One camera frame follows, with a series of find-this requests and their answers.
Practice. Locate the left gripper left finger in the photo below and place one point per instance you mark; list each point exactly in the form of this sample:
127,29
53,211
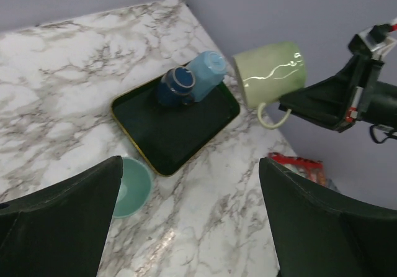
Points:
61,230

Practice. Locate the light blue mug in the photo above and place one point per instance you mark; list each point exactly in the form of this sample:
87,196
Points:
209,69

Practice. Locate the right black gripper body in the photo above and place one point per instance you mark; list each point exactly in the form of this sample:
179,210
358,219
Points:
381,101

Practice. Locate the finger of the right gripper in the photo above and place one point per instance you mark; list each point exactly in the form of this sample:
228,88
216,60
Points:
337,102

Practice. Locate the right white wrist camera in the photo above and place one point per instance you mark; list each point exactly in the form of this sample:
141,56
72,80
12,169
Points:
378,39

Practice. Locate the teal green cup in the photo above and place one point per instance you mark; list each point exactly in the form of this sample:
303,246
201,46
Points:
135,188

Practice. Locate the light green mug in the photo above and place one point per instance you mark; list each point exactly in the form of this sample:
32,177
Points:
267,73

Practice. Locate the dark green tray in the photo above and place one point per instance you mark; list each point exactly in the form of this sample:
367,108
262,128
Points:
168,137

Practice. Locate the dark blue mug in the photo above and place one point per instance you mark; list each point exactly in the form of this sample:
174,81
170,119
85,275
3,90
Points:
175,87

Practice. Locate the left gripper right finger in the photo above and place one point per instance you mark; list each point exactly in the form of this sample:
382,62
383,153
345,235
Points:
321,232

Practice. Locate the red snack packet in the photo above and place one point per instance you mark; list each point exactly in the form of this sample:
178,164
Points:
309,169

